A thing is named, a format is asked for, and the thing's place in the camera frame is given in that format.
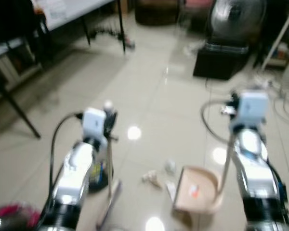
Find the small orange scrap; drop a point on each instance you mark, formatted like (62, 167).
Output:
(195, 191)

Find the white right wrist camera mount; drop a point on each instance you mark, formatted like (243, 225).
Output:
(253, 108)

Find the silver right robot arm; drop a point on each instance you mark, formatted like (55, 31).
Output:
(253, 168)

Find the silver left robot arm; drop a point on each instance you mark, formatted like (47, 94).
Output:
(76, 173)

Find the dark brown round stool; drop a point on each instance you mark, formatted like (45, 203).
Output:
(156, 12)

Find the white leaning pole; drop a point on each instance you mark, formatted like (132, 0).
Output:
(277, 41)

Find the round metal floor fan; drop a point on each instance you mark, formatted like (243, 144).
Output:
(238, 21)

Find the red cushioned seat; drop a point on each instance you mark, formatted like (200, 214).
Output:
(197, 4)

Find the black box under fan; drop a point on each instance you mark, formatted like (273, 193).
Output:
(220, 62)

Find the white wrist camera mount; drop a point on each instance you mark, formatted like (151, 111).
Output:
(253, 108)
(93, 121)

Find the pink and black object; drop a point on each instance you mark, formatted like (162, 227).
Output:
(12, 217)

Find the grey table with black legs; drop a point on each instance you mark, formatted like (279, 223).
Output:
(14, 106)

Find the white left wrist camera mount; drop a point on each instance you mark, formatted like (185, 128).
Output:
(93, 121)

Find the black round thing, blue label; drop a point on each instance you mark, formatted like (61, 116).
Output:
(98, 174)

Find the crumpled white paper ball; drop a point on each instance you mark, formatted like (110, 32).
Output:
(170, 166)

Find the white folding table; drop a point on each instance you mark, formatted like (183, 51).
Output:
(72, 10)

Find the crumpled beige paper scrap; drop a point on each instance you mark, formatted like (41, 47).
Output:
(152, 178)

